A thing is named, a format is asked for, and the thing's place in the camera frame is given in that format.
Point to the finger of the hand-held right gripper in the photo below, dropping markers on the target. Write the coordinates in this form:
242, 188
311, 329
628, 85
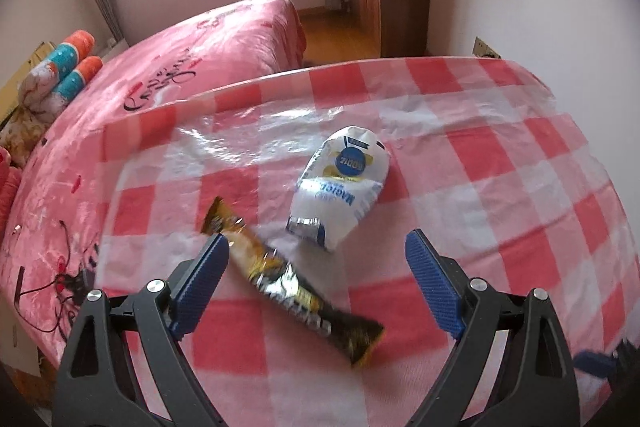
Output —
597, 362

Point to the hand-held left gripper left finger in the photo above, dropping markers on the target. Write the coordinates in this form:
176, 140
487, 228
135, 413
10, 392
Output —
200, 277

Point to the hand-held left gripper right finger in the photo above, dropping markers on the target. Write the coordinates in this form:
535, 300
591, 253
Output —
432, 287

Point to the gold black snack wrapper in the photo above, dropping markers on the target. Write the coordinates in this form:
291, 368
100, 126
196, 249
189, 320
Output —
300, 297

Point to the white blue snack packet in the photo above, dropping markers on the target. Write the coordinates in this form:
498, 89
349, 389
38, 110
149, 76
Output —
340, 187

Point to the red white checked tablecloth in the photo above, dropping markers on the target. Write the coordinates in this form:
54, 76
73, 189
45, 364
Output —
500, 157

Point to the pink plain bolster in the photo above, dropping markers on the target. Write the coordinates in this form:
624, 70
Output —
7, 182

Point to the bed with pink floral cover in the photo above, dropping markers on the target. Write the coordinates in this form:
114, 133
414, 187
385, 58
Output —
175, 57

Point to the brown floral pillow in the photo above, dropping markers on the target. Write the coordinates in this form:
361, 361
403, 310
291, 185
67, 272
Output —
20, 137

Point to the rolled colourful blanket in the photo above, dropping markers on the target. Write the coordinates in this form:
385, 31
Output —
60, 72

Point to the yellow headboard sheet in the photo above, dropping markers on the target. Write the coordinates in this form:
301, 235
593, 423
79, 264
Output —
10, 92

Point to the beige wall socket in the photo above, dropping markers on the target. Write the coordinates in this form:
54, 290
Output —
484, 48

